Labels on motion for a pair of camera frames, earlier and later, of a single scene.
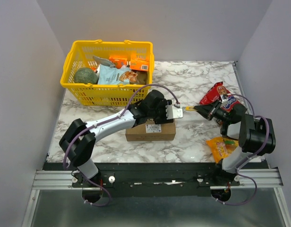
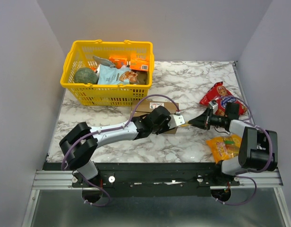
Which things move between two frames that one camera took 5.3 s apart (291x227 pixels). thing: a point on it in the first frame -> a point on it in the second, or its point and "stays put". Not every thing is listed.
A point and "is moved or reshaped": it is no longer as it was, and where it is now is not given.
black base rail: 156,179 stays put
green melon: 85,75 stays put
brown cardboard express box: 149,131 is moved or reshaped
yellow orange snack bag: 221,147 stays put
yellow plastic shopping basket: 98,73 stays put
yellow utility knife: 190,108 -> 184,125
